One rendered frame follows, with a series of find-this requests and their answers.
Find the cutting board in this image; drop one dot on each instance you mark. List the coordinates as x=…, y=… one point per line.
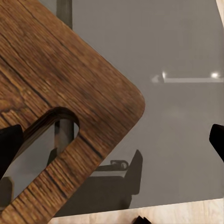
x=46, y=69

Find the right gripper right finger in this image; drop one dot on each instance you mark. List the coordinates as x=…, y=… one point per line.
x=217, y=139

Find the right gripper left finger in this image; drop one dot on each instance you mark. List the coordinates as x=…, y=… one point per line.
x=11, y=139

